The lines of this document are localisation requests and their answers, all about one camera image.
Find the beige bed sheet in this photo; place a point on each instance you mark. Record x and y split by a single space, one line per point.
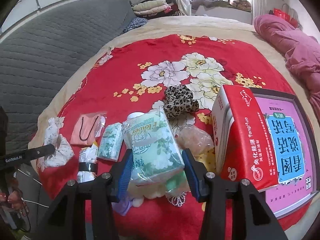
297 223

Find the clothes on window sill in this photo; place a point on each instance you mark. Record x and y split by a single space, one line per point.
235 4

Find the leopard print scrunchie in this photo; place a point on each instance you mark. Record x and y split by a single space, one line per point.
179 100

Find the red bag on wall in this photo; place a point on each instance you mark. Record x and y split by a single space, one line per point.
288 14

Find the large floral tissue pack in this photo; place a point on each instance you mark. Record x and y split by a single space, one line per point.
156 155

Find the green sponge egg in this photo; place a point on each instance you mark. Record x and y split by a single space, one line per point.
177 185

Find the bagged beige round puff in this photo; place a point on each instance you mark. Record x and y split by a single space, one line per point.
196 140

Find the white floral cloth pouch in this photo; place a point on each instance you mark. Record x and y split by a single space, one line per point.
63 152

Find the small floral tissue pack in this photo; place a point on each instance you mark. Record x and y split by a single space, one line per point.
111 142

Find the pink mask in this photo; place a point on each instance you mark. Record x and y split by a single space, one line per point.
87 129

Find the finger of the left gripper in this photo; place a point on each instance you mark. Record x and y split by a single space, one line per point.
26 156

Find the red floral blanket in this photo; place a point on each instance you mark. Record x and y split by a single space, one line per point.
160 62

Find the red white cardboard box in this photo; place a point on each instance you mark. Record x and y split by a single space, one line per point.
243 147

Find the folded clothes stack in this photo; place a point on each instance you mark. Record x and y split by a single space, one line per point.
151 9

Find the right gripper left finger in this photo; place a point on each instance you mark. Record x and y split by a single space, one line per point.
65 217

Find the grey quilted headboard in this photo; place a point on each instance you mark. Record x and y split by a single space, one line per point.
40 56

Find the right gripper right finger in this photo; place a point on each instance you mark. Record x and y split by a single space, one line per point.
251 216

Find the pink crumpled duvet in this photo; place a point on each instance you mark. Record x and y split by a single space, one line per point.
300 52

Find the yellow white snack packet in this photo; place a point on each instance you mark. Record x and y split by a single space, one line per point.
88 163

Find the teddy bear purple dress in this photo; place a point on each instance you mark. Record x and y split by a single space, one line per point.
136 195

